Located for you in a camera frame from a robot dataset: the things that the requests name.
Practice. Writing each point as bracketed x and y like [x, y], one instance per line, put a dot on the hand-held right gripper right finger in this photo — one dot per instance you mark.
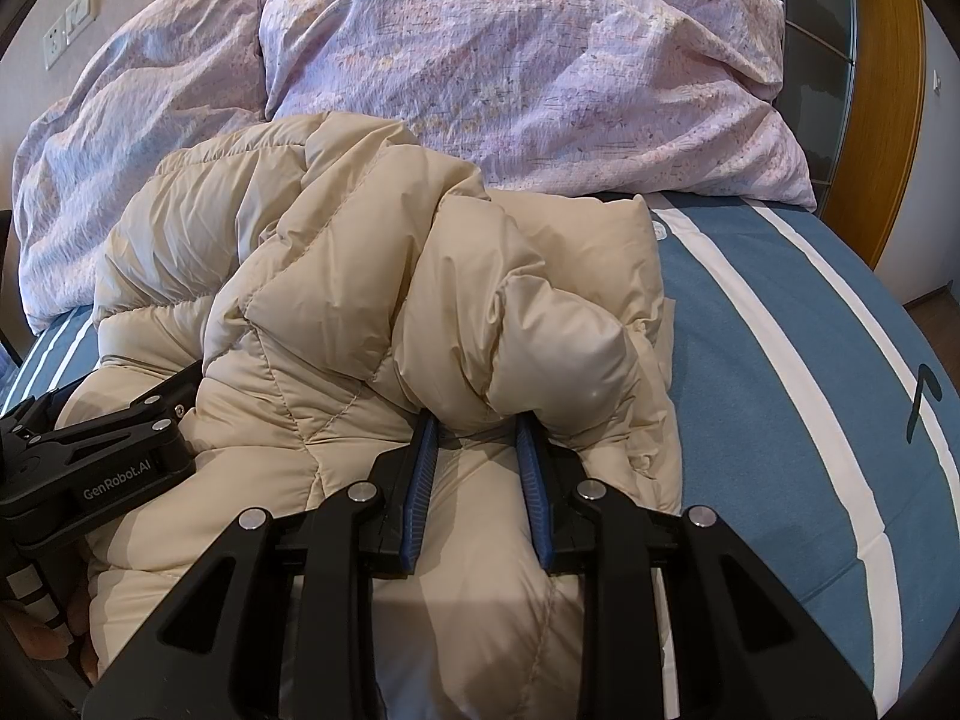
[534, 495]

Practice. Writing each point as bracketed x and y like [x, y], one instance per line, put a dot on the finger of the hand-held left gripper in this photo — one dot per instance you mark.
[161, 390]
[37, 412]

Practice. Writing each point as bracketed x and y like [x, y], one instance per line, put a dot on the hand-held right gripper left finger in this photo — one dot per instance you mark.
[420, 495]

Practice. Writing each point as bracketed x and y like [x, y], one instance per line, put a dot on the beige down jacket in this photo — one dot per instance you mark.
[337, 315]

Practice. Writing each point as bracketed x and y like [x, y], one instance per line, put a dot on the person's left hand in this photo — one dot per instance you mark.
[30, 641]

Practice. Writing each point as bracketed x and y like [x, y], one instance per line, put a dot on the blue striped bed sheet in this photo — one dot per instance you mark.
[750, 360]

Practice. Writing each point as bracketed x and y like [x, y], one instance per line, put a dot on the large pink pillow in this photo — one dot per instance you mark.
[135, 127]

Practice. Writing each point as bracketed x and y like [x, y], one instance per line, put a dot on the glass door panel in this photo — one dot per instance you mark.
[817, 37]

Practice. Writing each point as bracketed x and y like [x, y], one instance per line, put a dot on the white wall switch panel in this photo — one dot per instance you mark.
[73, 24]

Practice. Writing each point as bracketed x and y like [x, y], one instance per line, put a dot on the small white wall switch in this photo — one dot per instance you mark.
[936, 82]

